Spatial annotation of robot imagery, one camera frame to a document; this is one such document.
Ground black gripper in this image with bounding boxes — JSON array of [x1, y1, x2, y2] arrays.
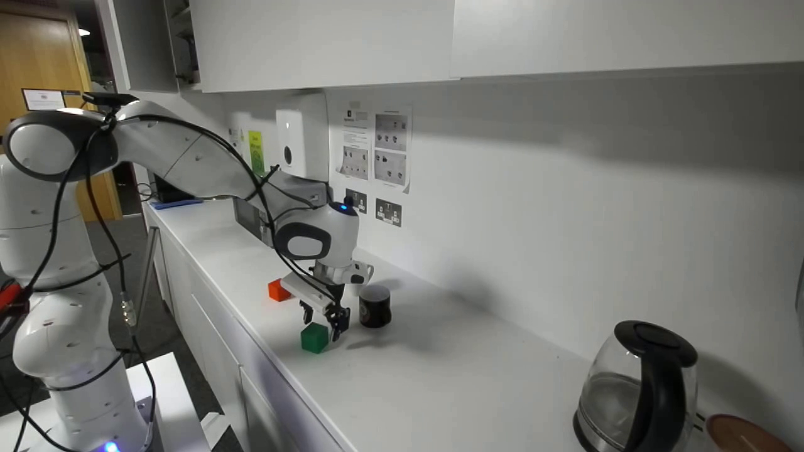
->
[[296, 279, 355, 344]]

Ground green block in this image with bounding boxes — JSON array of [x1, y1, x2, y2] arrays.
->
[[300, 320, 331, 357]]

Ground black mug with white inside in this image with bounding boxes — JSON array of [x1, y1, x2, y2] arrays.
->
[[357, 280, 394, 332]]

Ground orange block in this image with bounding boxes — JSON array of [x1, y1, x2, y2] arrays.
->
[[266, 279, 296, 303]]

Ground white base cabinet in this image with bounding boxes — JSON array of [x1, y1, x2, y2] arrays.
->
[[148, 216, 360, 452]]

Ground grey microwave oven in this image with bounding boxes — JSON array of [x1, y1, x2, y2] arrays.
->
[[235, 176, 335, 246]]

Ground white robot stand table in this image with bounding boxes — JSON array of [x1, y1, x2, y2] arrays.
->
[[0, 349, 215, 452]]

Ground white paper towel dispenser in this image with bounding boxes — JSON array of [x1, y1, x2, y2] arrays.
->
[[275, 108, 310, 177]]

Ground dark appliance with blue base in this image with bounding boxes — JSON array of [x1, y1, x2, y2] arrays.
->
[[151, 172, 206, 211]]

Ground red emergency stop button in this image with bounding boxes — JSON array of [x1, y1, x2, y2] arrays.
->
[[0, 280, 25, 318]]

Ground glass electric kettle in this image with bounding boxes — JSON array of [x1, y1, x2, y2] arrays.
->
[[573, 318, 705, 452]]

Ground white door sign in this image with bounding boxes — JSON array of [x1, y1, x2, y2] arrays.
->
[[21, 88, 69, 113]]

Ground wooden door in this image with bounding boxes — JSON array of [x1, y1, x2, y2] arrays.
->
[[0, 6, 127, 222]]

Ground round wooden coaster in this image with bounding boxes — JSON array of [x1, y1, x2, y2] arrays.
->
[[707, 411, 794, 452]]

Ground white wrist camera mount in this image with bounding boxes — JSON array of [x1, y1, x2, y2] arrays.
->
[[336, 257, 378, 289]]

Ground small photo wall poster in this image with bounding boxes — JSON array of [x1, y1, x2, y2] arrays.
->
[[372, 109, 413, 152], [372, 148, 413, 188]]

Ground yellow green wall sign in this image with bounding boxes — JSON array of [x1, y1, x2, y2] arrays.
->
[[246, 128, 266, 176]]

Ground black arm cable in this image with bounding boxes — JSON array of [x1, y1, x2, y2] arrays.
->
[[0, 95, 336, 452]]

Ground white upper wall cabinets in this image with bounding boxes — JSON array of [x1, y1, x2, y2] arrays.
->
[[186, 0, 804, 95]]

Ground black camera stand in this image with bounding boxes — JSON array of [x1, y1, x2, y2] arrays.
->
[[80, 89, 142, 109]]

